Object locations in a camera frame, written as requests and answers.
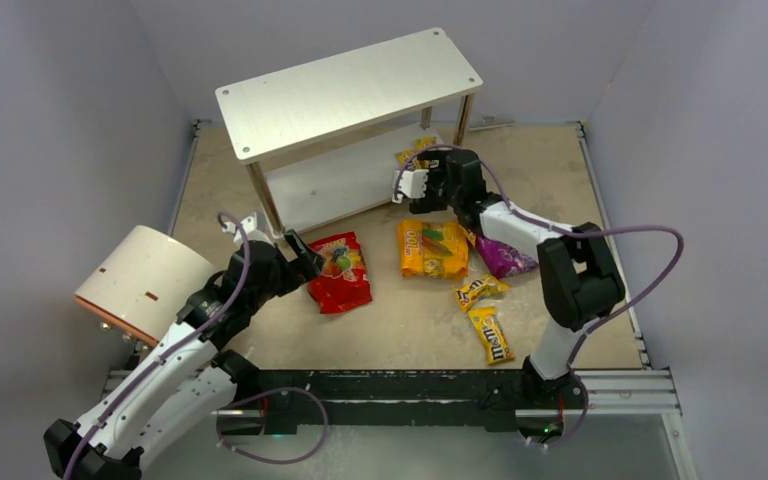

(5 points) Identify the yellow m&m's bag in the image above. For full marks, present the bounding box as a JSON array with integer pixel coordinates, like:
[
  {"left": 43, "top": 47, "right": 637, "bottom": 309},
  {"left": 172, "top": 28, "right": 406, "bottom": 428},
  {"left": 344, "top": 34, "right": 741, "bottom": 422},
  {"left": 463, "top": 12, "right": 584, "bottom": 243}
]
[
  {"left": 461, "top": 227, "right": 477, "bottom": 246},
  {"left": 395, "top": 149, "right": 425, "bottom": 171},
  {"left": 454, "top": 274, "right": 510, "bottom": 312},
  {"left": 467, "top": 306, "right": 515, "bottom": 366},
  {"left": 412, "top": 136, "right": 438, "bottom": 153}
]

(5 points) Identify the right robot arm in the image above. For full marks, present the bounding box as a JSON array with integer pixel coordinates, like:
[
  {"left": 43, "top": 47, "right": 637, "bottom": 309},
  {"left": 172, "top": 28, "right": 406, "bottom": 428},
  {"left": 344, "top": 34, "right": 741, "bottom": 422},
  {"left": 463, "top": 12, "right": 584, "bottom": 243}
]
[{"left": 392, "top": 145, "right": 626, "bottom": 391}]

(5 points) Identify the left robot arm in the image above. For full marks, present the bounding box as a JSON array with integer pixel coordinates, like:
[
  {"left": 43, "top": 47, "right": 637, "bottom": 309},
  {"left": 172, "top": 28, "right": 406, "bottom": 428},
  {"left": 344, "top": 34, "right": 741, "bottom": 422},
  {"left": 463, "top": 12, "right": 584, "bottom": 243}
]
[{"left": 43, "top": 224, "right": 325, "bottom": 479}]

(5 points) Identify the white two-tier shelf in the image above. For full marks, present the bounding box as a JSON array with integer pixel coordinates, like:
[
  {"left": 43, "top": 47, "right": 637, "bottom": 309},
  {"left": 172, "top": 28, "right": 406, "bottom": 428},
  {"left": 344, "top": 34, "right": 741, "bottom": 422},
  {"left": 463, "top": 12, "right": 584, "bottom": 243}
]
[{"left": 215, "top": 28, "right": 483, "bottom": 237}]

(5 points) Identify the red assorted gummy bag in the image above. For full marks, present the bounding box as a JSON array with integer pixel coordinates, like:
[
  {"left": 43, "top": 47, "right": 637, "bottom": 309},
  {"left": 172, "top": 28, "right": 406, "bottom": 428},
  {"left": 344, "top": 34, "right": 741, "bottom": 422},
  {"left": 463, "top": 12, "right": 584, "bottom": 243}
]
[{"left": 307, "top": 232, "right": 373, "bottom": 315}]

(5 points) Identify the orange mango gummy bag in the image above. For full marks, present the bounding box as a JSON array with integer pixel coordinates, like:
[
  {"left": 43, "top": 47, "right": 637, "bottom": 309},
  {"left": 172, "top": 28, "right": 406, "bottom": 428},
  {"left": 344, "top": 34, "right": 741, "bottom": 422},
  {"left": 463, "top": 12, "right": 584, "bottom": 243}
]
[{"left": 397, "top": 220, "right": 469, "bottom": 281}]

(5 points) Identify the purple grape gummy bag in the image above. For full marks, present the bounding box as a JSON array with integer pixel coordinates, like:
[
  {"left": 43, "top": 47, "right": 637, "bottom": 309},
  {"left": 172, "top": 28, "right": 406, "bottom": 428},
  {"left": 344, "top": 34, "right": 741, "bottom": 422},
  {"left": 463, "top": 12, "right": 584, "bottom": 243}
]
[{"left": 474, "top": 236, "right": 539, "bottom": 279}]

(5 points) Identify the white cylinder container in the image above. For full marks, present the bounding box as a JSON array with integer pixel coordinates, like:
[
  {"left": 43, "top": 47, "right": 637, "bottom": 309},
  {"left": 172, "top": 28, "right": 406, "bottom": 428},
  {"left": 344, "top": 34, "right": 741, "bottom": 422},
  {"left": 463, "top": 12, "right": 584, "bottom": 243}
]
[{"left": 74, "top": 225, "right": 217, "bottom": 347}]

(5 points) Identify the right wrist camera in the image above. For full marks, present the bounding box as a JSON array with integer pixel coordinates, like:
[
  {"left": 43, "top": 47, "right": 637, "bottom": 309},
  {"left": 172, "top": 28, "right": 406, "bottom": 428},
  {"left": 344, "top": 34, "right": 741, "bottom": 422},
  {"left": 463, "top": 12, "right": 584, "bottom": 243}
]
[{"left": 391, "top": 169, "right": 429, "bottom": 203}]

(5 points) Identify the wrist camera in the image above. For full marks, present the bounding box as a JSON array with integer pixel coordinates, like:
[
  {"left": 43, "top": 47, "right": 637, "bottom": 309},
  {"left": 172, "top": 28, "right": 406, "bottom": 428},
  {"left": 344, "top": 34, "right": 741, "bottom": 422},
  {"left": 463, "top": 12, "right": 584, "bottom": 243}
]
[
  {"left": 391, "top": 169, "right": 429, "bottom": 203},
  {"left": 220, "top": 211, "right": 274, "bottom": 248}
]

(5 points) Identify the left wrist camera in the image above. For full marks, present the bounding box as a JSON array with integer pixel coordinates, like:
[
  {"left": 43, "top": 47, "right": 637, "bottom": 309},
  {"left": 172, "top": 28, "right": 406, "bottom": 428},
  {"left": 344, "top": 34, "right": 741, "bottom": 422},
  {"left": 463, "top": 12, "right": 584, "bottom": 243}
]
[{"left": 220, "top": 211, "right": 274, "bottom": 248}]

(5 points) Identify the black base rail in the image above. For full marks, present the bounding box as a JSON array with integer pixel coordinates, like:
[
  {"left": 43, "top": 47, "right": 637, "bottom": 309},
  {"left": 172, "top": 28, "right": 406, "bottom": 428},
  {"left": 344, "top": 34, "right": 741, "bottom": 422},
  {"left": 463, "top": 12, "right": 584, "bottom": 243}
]
[{"left": 227, "top": 369, "right": 588, "bottom": 437}]

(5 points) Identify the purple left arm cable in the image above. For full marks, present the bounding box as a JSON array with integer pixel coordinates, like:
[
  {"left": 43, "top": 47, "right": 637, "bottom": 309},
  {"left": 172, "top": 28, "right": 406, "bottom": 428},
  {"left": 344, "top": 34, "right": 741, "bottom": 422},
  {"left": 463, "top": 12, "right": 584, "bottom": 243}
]
[{"left": 62, "top": 210, "right": 330, "bottom": 480}]

